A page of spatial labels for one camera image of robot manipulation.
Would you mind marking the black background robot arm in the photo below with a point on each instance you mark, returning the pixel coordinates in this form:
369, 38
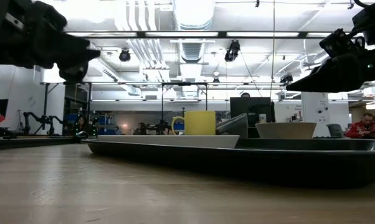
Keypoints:
44, 119

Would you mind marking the grey chair back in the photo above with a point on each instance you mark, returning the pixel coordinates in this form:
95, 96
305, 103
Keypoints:
335, 130

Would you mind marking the beige speckled bowl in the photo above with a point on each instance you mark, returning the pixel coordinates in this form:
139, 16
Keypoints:
285, 130

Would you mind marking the white cup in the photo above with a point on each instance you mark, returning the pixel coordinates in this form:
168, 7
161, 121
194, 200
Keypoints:
262, 118

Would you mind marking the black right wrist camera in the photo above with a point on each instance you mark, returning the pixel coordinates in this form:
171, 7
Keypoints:
374, 21

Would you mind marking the black serving tray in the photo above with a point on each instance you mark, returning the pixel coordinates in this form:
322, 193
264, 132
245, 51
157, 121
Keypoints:
237, 168

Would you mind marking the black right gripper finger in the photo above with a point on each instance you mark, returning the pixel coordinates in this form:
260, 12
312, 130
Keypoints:
330, 77

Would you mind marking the grey napkin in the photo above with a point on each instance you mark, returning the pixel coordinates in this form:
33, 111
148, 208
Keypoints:
235, 126

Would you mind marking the person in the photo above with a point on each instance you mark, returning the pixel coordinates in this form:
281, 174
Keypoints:
140, 128
366, 129
245, 95

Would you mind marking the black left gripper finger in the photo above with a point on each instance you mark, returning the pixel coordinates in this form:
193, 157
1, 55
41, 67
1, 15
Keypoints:
73, 73
78, 51

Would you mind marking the white round plate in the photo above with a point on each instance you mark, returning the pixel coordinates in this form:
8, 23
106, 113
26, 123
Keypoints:
168, 141

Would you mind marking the black background gantry frame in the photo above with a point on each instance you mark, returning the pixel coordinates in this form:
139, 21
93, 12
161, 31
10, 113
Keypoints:
46, 109

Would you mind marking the black ceiling camera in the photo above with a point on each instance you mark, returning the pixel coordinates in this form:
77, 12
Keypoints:
232, 51
286, 79
124, 55

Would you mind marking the black aluminium table frame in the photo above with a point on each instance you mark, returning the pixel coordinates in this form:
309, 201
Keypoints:
25, 143

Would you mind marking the yellow mug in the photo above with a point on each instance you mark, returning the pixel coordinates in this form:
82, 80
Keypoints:
200, 123

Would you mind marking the black computer monitor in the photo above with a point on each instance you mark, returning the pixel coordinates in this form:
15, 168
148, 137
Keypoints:
249, 107

